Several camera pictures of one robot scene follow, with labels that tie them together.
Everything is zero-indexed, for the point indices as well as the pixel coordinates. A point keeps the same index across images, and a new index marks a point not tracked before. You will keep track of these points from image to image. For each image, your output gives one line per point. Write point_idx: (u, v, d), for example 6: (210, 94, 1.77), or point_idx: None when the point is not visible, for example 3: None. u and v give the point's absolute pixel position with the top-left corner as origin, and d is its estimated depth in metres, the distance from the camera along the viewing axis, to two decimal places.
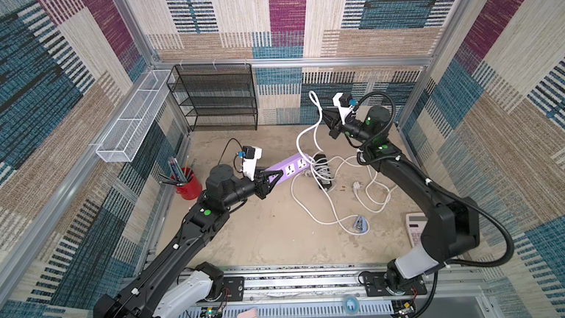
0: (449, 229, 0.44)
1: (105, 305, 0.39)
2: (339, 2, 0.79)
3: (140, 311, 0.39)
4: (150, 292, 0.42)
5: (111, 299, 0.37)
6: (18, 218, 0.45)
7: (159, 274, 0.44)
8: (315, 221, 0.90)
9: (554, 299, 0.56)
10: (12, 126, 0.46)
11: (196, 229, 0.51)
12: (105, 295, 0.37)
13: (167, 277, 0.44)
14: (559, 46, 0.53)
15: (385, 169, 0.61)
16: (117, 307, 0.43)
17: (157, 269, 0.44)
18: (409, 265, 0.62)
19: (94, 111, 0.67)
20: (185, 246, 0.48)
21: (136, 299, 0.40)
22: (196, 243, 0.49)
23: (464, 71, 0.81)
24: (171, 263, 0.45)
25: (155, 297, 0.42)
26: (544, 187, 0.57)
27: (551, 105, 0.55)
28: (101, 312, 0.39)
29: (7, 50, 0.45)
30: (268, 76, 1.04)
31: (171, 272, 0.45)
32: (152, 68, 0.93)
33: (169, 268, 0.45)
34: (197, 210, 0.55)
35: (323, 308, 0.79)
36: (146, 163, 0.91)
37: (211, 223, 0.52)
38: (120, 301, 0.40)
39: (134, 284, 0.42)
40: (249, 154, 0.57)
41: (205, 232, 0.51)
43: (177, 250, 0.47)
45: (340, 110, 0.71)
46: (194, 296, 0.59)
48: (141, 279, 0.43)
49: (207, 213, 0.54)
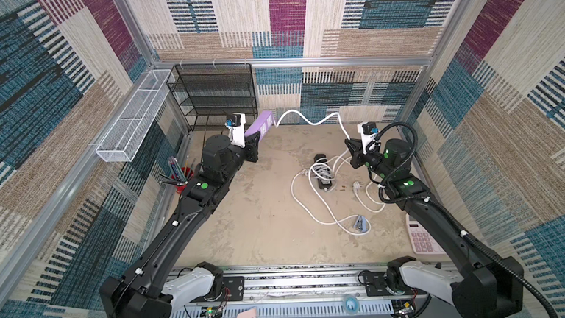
0: (490, 294, 0.39)
1: (112, 287, 0.38)
2: (339, 2, 0.79)
3: (146, 289, 0.39)
4: (154, 271, 0.40)
5: (116, 282, 0.39)
6: (18, 217, 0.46)
7: (161, 252, 0.42)
8: (315, 221, 0.90)
9: (554, 299, 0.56)
10: (12, 125, 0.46)
11: (194, 203, 0.49)
12: (109, 278, 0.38)
13: (170, 254, 0.43)
14: (559, 45, 0.53)
15: (412, 210, 0.55)
16: (122, 287, 0.42)
17: (158, 249, 0.43)
18: (417, 280, 0.60)
19: (94, 110, 0.67)
20: (185, 223, 0.46)
21: (142, 279, 0.39)
22: (195, 218, 0.47)
23: (464, 71, 0.81)
24: (173, 240, 0.44)
25: (160, 274, 0.41)
26: (544, 187, 0.57)
27: (551, 105, 0.55)
28: (108, 294, 0.38)
29: (7, 50, 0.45)
30: (268, 76, 1.04)
31: (173, 251, 0.44)
32: (152, 68, 0.93)
33: (171, 244, 0.43)
34: (194, 185, 0.51)
35: (323, 307, 0.79)
36: (146, 163, 0.91)
37: (210, 196, 0.50)
38: (124, 281, 0.39)
39: (137, 265, 0.41)
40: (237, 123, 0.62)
41: (204, 205, 0.49)
43: (177, 227, 0.45)
45: (362, 137, 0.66)
46: (197, 288, 0.59)
48: (144, 259, 0.42)
49: (204, 185, 0.51)
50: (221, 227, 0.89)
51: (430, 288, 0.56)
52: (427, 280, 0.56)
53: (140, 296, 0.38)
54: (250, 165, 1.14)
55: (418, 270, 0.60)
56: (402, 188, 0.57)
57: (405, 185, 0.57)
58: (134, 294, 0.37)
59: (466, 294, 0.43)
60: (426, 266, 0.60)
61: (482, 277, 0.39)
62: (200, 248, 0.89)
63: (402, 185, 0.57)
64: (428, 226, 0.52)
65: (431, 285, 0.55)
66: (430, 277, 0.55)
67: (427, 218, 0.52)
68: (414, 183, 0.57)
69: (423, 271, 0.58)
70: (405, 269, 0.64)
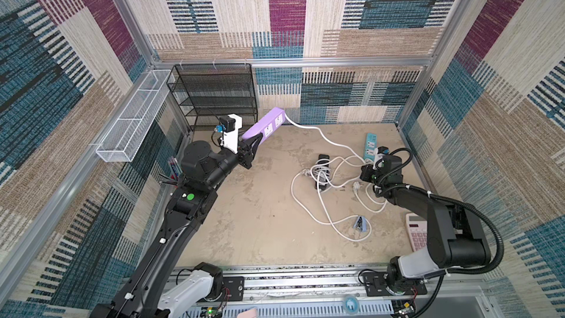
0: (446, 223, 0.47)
1: (101, 313, 0.37)
2: (339, 2, 0.79)
3: (138, 313, 0.37)
4: (146, 293, 0.39)
5: (107, 309, 0.38)
6: (18, 218, 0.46)
7: (151, 274, 0.41)
8: (315, 222, 0.90)
9: (554, 299, 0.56)
10: (12, 125, 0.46)
11: (182, 217, 0.46)
12: (98, 305, 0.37)
13: (160, 273, 0.41)
14: (559, 46, 0.53)
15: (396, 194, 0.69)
16: (114, 313, 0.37)
17: (147, 269, 0.41)
18: (410, 263, 0.62)
19: (94, 111, 0.67)
20: (173, 239, 0.44)
21: (133, 303, 0.38)
22: (183, 232, 0.45)
23: (464, 71, 0.81)
24: (162, 260, 0.42)
25: (151, 295, 0.40)
26: (544, 187, 0.57)
27: (551, 105, 0.55)
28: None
29: (7, 50, 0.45)
30: (268, 76, 1.04)
31: (164, 269, 0.42)
32: (152, 68, 0.93)
33: (159, 266, 0.41)
34: (179, 196, 0.49)
35: (323, 308, 0.79)
36: (146, 163, 0.91)
37: (197, 207, 0.47)
38: (115, 308, 0.38)
39: (127, 288, 0.39)
40: (229, 129, 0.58)
41: (193, 218, 0.47)
43: (165, 244, 0.43)
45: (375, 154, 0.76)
46: (197, 292, 0.59)
48: (133, 282, 0.40)
49: (190, 197, 0.49)
50: (221, 227, 0.89)
51: (422, 264, 0.57)
52: (418, 257, 0.58)
53: None
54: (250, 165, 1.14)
55: (410, 259, 0.62)
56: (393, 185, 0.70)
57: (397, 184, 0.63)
58: None
59: (431, 236, 0.50)
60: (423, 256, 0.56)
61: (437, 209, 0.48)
62: (200, 248, 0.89)
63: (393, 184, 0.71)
64: (410, 207, 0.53)
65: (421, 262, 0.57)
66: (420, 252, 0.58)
67: (407, 199, 0.64)
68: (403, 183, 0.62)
69: (416, 253, 0.60)
70: (403, 260, 0.65)
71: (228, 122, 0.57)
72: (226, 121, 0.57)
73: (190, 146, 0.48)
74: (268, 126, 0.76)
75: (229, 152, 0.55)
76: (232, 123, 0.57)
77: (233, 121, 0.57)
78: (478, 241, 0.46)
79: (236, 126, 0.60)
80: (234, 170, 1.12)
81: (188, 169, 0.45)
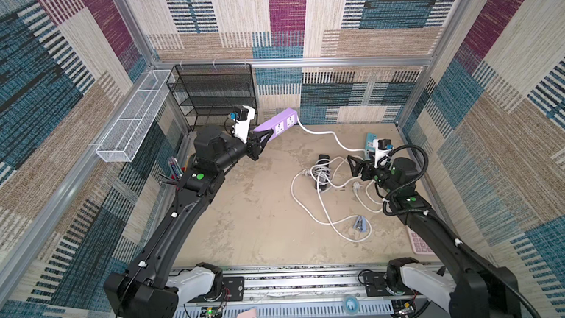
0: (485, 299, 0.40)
1: (115, 282, 0.38)
2: (339, 2, 0.79)
3: (151, 281, 0.39)
4: (158, 263, 0.40)
5: (121, 276, 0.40)
6: (18, 218, 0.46)
7: (163, 244, 0.42)
8: (315, 221, 0.90)
9: (554, 299, 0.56)
10: (12, 125, 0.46)
11: (192, 194, 0.48)
12: (113, 274, 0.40)
13: (171, 246, 0.43)
14: (559, 46, 0.53)
15: (413, 223, 0.58)
16: (127, 281, 0.42)
17: (159, 242, 0.42)
18: (416, 283, 0.60)
19: (95, 111, 0.67)
20: (184, 214, 0.46)
21: (146, 271, 0.39)
22: (193, 208, 0.47)
23: (464, 71, 0.81)
24: (173, 232, 0.44)
25: (164, 265, 0.41)
26: (544, 187, 0.57)
27: (551, 105, 0.55)
28: (114, 288, 0.38)
29: (8, 50, 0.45)
30: (268, 76, 1.04)
31: (176, 241, 0.44)
32: (152, 68, 0.93)
33: (171, 237, 0.43)
34: (189, 176, 0.51)
35: (323, 308, 0.79)
36: (146, 163, 0.91)
37: (207, 186, 0.49)
38: (129, 275, 0.39)
39: (140, 258, 0.41)
40: (241, 118, 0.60)
41: (201, 196, 0.48)
43: (176, 218, 0.45)
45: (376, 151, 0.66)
46: (197, 288, 0.58)
48: (146, 252, 0.42)
49: (200, 177, 0.51)
50: (221, 227, 0.89)
51: (429, 293, 0.55)
52: (426, 283, 0.56)
53: (146, 288, 0.38)
54: (250, 165, 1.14)
55: (418, 273, 0.60)
56: (404, 203, 0.60)
57: (409, 201, 0.61)
58: (140, 285, 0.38)
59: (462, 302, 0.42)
60: (429, 270, 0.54)
61: (476, 281, 0.40)
62: (200, 248, 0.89)
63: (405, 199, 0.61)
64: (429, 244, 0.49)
65: (428, 289, 0.55)
66: (429, 280, 0.55)
67: (426, 231, 0.54)
68: (417, 200, 0.61)
69: (423, 277, 0.57)
70: (405, 269, 0.64)
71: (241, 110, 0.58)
72: (240, 110, 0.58)
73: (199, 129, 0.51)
74: (279, 124, 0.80)
75: (240, 140, 0.58)
76: (245, 112, 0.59)
77: (246, 110, 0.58)
78: (512, 314, 0.40)
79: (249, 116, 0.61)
80: (235, 170, 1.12)
81: (200, 149, 0.48)
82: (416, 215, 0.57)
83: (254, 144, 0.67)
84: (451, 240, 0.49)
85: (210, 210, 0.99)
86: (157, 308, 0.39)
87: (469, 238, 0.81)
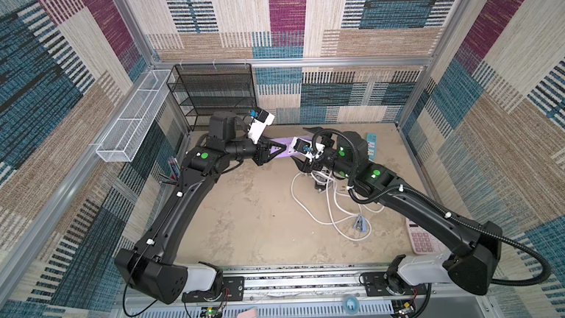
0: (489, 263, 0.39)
1: (126, 258, 0.39)
2: (339, 2, 0.79)
3: (160, 258, 0.39)
4: (165, 240, 0.41)
5: (129, 252, 0.40)
6: (18, 218, 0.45)
7: (169, 224, 0.42)
8: (315, 221, 0.90)
9: (554, 299, 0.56)
10: (12, 125, 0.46)
11: (197, 174, 0.48)
12: (122, 249, 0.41)
13: (178, 224, 0.43)
14: (559, 45, 0.53)
15: (389, 202, 0.52)
16: (137, 256, 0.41)
17: (165, 221, 0.43)
18: (418, 277, 0.60)
19: (94, 111, 0.67)
20: (189, 192, 0.46)
21: (154, 248, 0.40)
22: (199, 187, 0.46)
23: (464, 71, 0.81)
24: (179, 212, 0.44)
25: (171, 243, 0.42)
26: (544, 187, 0.57)
27: (551, 105, 0.55)
28: (124, 263, 0.39)
29: (7, 50, 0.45)
30: (268, 76, 1.04)
31: (182, 219, 0.44)
32: (152, 68, 0.93)
33: (177, 216, 0.43)
34: (194, 156, 0.50)
35: (323, 308, 0.79)
36: (146, 163, 0.91)
37: (211, 165, 0.48)
38: (137, 252, 0.40)
39: (148, 236, 0.41)
40: (260, 118, 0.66)
41: (207, 174, 0.48)
43: (182, 197, 0.45)
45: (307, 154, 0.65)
46: (201, 281, 0.59)
48: (154, 230, 0.42)
49: (205, 157, 0.50)
50: (221, 227, 0.89)
51: (432, 277, 0.55)
52: (424, 271, 0.57)
53: (154, 265, 0.38)
54: (250, 165, 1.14)
55: (412, 266, 0.61)
56: (371, 183, 0.52)
57: (374, 177, 0.52)
58: (148, 263, 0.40)
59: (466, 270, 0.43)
60: (417, 258, 0.61)
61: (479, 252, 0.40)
62: (200, 248, 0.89)
63: (370, 177, 0.52)
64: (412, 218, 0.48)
65: (430, 274, 0.56)
66: (423, 269, 0.57)
67: (407, 207, 0.49)
68: (381, 173, 0.53)
69: (421, 266, 0.57)
70: (403, 270, 0.63)
71: (262, 111, 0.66)
72: (262, 110, 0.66)
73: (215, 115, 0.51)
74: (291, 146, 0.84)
75: (251, 141, 0.59)
76: (265, 114, 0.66)
77: (265, 112, 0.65)
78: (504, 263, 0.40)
79: (267, 121, 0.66)
80: (235, 170, 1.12)
81: (214, 127, 0.52)
82: (391, 194, 0.50)
83: (263, 149, 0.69)
84: (441, 213, 0.45)
85: (210, 210, 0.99)
86: (167, 283, 0.41)
87: None
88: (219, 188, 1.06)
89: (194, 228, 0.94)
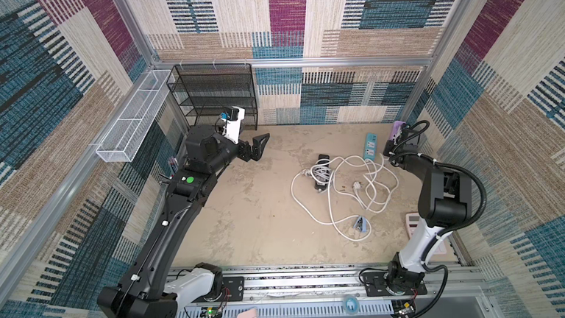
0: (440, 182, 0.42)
1: (109, 294, 0.37)
2: (339, 2, 0.79)
3: (146, 294, 0.38)
4: (151, 274, 0.39)
5: (114, 289, 0.39)
6: (18, 218, 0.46)
7: (154, 256, 0.41)
8: (316, 222, 0.90)
9: (554, 299, 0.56)
10: (12, 125, 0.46)
11: (182, 200, 0.46)
12: (106, 288, 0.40)
13: (164, 256, 0.41)
14: (559, 46, 0.53)
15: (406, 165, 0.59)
16: (121, 294, 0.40)
17: (151, 253, 0.41)
18: (410, 252, 0.64)
19: (95, 110, 0.67)
20: (175, 221, 0.44)
21: (140, 284, 0.38)
22: (185, 214, 0.45)
23: (463, 71, 0.81)
24: (165, 241, 0.42)
25: (159, 277, 0.40)
26: (544, 187, 0.57)
27: (551, 105, 0.55)
28: (107, 303, 0.37)
29: (8, 50, 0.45)
30: (268, 76, 1.04)
31: (168, 251, 0.42)
32: (152, 68, 0.93)
33: (163, 246, 0.42)
34: (179, 180, 0.48)
35: (323, 308, 0.79)
36: (146, 163, 0.91)
37: (198, 190, 0.47)
38: (122, 288, 0.38)
39: (132, 271, 0.39)
40: (233, 117, 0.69)
41: (193, 200, 0.46)
43: (168, 226, 0.43)
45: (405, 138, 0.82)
46: (197, 288, 0.58)
48: (138, 264, 0.40)
49: (190, 180, 0.48)
50: (221, 227, 0.89)
51: (421, 246, 0.60)
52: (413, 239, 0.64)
53: (140, 302, 0.37)
54: (250, 165, 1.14)
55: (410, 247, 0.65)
56: None
57: None
58: (134, 301, 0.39)
59: (421, 195, 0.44)
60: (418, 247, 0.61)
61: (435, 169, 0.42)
62: (200, 248, 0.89)
63: None
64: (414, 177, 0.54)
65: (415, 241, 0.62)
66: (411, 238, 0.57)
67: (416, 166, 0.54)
68: None
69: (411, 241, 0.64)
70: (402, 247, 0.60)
71: (232, 111, 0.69)
72: (232, 110, 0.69)
73: (192, 130, 0.49)
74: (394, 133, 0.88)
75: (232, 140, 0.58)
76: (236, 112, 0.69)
77: (237, 110, 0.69)
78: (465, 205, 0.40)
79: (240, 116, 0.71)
80: (235, 170, 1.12)
81: (192, 149, 0.47)
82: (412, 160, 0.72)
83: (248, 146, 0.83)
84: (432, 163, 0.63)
85: (211, 210, 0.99)
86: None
87: (470, 238, 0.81)
88: (219, 188, 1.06)
89: (194, 229, 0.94)
